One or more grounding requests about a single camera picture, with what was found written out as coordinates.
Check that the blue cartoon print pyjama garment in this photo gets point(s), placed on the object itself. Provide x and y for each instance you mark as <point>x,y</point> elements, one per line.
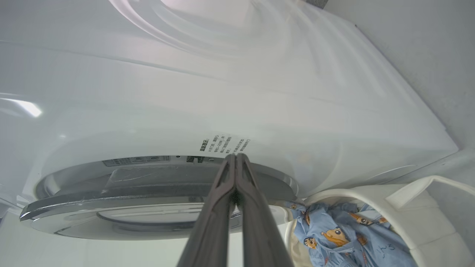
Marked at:
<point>345,237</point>

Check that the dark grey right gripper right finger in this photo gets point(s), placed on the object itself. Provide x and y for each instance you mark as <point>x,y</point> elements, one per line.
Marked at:
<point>259,230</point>

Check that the cream fabric laundry basket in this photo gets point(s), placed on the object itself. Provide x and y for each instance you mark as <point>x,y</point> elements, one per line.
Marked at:
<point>419,215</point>

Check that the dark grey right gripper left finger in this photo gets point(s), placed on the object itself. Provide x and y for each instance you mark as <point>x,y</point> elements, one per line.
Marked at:
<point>211,230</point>

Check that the black text warning label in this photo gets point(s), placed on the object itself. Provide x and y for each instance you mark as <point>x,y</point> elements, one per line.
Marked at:
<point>225,144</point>

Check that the white front-load washing machine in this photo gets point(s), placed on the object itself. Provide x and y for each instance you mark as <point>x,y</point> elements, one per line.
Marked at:
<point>222,92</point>

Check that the round chrome glass washer door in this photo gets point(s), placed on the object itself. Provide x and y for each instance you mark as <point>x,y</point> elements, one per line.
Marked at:
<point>74,211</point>

